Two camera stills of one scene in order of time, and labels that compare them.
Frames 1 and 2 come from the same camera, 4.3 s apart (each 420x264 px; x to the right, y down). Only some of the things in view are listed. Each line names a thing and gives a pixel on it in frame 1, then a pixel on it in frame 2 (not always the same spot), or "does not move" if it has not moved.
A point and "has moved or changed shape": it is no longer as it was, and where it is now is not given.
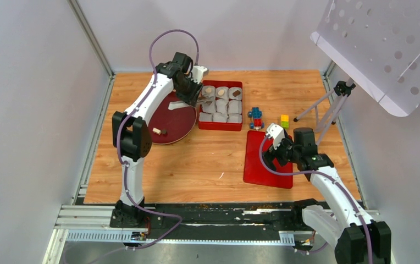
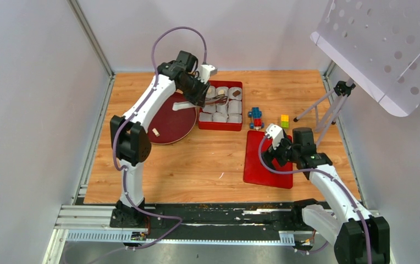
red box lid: (254, 171) does not move
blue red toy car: (255, 115) does not move
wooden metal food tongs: (180, 104) has moved or changed shape
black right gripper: (272, 153) does not move
